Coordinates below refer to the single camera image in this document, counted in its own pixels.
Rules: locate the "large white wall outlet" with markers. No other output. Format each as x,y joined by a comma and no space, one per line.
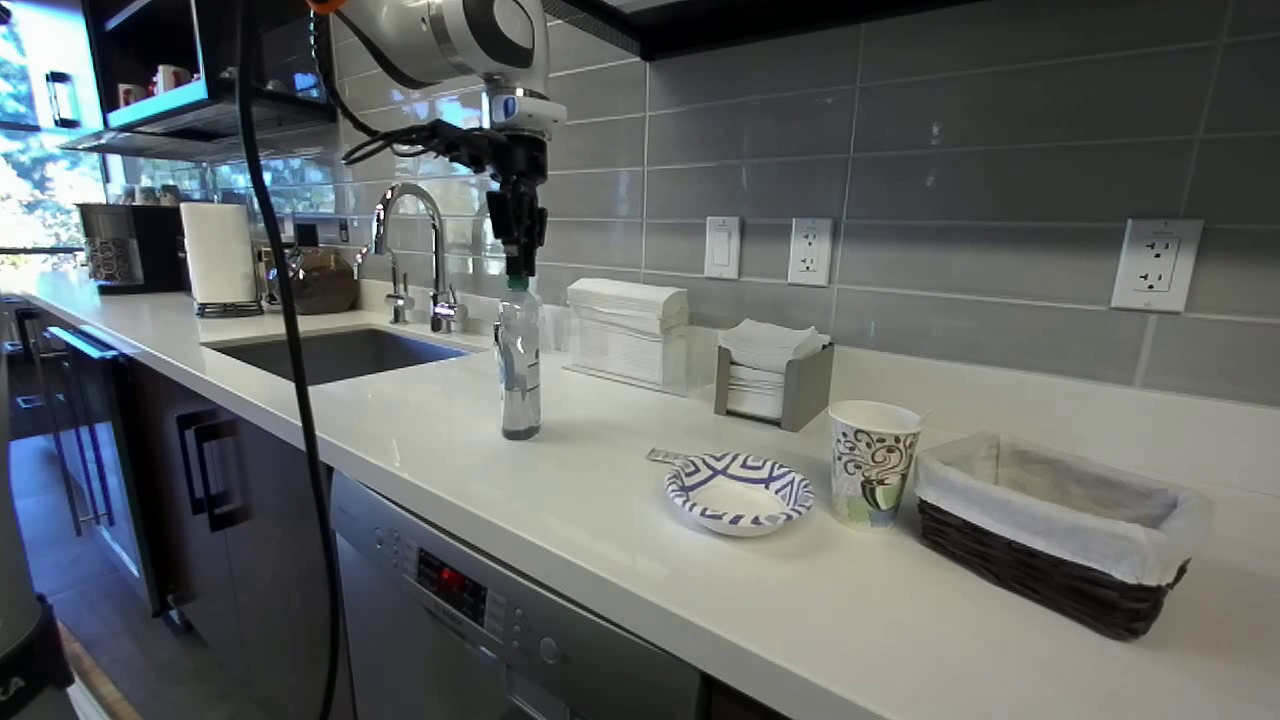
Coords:
1157,266

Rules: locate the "clear dish liquid bottle green cap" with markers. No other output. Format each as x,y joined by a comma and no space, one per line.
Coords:
518,375

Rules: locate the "dark wall shelf cabinet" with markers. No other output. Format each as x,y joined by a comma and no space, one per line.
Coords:
185,67

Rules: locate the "white paper towel roll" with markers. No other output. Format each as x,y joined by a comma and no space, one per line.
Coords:
218,254

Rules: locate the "white paper napkins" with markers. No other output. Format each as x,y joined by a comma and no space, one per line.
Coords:
767,350

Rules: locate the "dark wicker basket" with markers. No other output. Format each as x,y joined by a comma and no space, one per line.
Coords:
1054,515
1032,582

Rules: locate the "small white wall outlet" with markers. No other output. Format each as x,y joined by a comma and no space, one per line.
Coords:
808,251

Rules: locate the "gray metal napkin holder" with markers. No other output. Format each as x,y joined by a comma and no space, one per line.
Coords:
807,386

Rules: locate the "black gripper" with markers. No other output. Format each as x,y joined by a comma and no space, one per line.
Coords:
518,187

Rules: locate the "dark upper wall cabinet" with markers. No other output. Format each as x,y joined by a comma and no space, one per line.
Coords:
746,22

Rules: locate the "dark undercounter fridge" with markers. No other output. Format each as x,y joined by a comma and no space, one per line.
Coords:
85,441

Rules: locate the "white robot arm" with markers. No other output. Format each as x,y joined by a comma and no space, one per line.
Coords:
442,42

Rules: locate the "dark base cabinet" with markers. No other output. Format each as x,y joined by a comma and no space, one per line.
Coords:
253,587

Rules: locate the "dark counter caddy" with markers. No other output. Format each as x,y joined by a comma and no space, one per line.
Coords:
322,283

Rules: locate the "white light switch plate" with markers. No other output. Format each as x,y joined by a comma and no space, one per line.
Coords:
722,246

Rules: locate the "chrome gooseneck faucet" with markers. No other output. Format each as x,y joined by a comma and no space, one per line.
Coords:
437,254

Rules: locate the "printed paper cup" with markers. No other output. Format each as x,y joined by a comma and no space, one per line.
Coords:
874,463

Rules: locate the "glass jar dark lid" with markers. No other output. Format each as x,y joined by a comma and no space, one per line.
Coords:
61,102

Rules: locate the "stainless steel dishwasher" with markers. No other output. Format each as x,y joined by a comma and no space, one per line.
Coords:
453,627

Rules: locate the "dark undermount sink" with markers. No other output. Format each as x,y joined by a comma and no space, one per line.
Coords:
334,357

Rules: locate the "small chrome soap pump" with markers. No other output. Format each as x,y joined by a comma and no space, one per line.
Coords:
396,297

